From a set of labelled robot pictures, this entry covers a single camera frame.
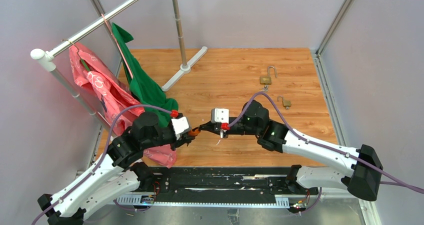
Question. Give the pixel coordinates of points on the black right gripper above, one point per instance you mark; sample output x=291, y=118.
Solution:
x=213, y=129

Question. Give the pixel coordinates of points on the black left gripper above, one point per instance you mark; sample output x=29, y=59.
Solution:
x=180, y=139

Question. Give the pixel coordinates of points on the orange black Opel padlock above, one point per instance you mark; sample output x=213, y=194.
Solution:
x=194, y=132

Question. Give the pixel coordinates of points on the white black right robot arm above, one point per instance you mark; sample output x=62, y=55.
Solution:
x=345, y=168

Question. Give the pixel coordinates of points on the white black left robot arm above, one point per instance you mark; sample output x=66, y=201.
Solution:
x=116, y=172

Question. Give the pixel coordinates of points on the green garment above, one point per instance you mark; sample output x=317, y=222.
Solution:
x=141, y=85

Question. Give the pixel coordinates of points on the large brass padlock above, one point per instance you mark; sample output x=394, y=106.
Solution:
x=267, y=80

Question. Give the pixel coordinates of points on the pink patterned garment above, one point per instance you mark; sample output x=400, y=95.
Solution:
x=92, y=75

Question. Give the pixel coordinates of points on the small brass padlock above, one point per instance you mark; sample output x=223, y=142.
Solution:
x=285, y=102

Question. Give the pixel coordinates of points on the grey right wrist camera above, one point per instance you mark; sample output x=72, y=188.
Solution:
x=220, y=115

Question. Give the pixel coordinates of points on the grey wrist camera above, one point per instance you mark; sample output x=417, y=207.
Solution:
x=220, y=115
x=180, y=126

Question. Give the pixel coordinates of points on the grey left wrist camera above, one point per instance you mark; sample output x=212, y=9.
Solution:
x=180, y=126

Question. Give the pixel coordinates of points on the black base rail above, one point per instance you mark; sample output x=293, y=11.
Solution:
x=220, y=187

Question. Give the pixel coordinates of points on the aluminium frame post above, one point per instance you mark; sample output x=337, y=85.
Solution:
x=368, y=208

